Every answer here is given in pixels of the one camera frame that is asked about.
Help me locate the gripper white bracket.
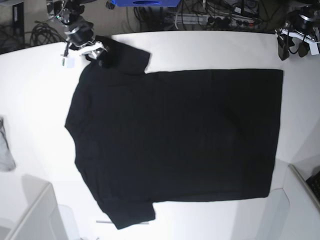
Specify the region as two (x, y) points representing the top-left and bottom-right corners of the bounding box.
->
(65, 21), (113, 69)
(274, 12), (318, 60)

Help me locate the black T-shirt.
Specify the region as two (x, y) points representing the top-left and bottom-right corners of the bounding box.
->
(65, 36), (284, 230)

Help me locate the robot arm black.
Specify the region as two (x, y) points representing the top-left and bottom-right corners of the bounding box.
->
(275, 0), (320, 61)
(46, 0), (111, 68)

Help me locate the blue plastic box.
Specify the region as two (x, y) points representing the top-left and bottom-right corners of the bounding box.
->
(111, 0), (180, 7)

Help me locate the grey cloth at left edge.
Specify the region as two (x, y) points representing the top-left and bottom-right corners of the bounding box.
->
(0, 116), (16, 172)

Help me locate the black keyboard at right edge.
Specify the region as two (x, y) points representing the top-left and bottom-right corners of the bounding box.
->
(306, 173), (320, 200)

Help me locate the white panel lower right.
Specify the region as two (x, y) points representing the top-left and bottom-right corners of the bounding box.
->
(256, 164), (320, 240)

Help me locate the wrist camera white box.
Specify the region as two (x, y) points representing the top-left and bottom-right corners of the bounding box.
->
(309, 41), (320, 56)
(62, 56), (76, 69)

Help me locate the coiled black cable on floor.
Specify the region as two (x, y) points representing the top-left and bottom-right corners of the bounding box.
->
(29, 22), (66, 47)

